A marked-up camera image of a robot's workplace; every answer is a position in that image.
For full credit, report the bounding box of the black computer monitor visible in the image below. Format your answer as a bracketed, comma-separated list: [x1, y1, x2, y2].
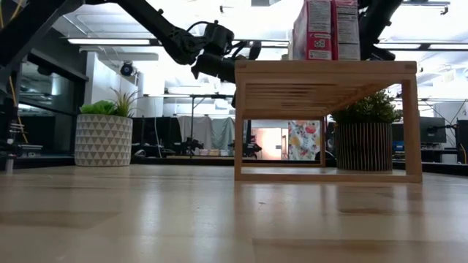
[420, 115, 448, 144]
[455, 118, 468, 164]

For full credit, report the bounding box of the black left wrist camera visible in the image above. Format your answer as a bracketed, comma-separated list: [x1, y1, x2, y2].
[203, 21, 236, 56]

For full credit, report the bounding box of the floral patterned cloth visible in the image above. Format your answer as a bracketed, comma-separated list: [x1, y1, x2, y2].
[287, 119, 322, 161]

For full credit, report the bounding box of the long ceiling light strip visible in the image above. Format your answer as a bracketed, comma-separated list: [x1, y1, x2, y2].
[67, 38, 468, 51]

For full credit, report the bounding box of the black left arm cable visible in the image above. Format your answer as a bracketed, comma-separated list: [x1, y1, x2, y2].
[185, 20, 221, 37]

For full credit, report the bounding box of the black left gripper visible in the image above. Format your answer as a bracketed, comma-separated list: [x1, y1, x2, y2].
[190, 40, 263, 85]

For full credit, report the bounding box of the black dome security camera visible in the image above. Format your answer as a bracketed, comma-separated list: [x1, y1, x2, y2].
[119, 61, 135, 77]

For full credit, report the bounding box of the dark glass partition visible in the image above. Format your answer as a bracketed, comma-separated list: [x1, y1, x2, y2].
[0, 32, 89, 169]

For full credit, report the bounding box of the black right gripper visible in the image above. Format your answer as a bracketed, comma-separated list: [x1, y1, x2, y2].
[359, 16, 397, 62]

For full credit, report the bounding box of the succulent in white triangle-pattern pot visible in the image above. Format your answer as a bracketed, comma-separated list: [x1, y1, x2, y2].
[75, 87, 138, 167]

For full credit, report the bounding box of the wooden slatted shelf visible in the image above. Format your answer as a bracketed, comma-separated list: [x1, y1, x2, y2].
[233, 60, 423, 183]

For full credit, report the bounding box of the leafy plant in striped pot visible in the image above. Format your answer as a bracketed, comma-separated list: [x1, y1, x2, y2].
[331, 91, 403, 172]

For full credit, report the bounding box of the grey draped cloth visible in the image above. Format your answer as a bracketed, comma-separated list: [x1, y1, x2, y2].
[178, 115, 235, 151]

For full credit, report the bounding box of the small grey box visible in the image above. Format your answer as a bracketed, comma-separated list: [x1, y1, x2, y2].
[17, 144, 43, 155]

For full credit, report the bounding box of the hanging yellow cable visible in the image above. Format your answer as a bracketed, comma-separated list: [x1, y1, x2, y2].
[0, 0, 29, 144]

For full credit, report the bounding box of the red Froot Loops cereal box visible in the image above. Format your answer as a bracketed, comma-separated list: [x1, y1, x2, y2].
[291, 0, 333, 61]
[331, 0, 362, 61]

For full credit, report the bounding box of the black-framed background table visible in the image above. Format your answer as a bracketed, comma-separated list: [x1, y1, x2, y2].
[164, 93, 235, 158]

